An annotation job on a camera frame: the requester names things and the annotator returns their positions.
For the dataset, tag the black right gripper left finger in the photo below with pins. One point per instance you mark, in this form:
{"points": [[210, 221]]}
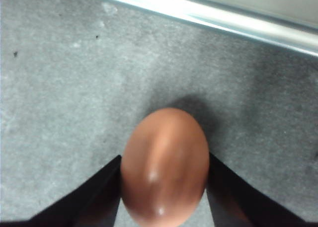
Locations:
{"points": [[87, 207]]}

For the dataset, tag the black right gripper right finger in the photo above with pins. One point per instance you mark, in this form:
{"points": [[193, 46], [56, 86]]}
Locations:
{"points": [[238, 202]]}

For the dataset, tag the brown egg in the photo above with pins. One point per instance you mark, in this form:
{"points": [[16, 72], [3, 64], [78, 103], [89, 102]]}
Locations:
{"points": [[165, 167]]}

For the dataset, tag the silver crumb tray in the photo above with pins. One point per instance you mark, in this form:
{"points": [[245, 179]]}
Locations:
{"points": [[198, 12]]}

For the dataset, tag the cream Toshiba toaster oven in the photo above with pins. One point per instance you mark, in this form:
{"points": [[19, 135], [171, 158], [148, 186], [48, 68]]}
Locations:
{"points": [[273, 1]]}

